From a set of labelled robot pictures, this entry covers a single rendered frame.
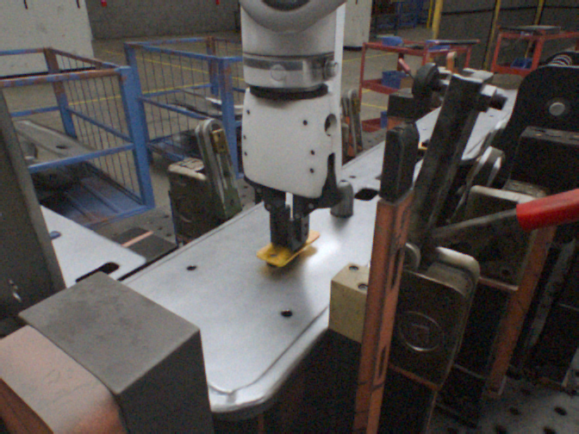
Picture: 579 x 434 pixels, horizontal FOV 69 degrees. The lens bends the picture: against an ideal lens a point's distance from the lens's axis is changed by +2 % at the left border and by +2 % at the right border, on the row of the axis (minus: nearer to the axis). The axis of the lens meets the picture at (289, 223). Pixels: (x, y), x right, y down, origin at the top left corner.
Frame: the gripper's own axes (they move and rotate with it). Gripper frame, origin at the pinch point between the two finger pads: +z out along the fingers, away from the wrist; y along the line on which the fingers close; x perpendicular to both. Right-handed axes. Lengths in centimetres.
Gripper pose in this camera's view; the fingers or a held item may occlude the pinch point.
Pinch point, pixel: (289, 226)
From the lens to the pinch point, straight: 47.0
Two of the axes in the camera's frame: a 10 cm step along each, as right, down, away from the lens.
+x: -5.8, 4.0, -7.1
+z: 0.0, 8.7, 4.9
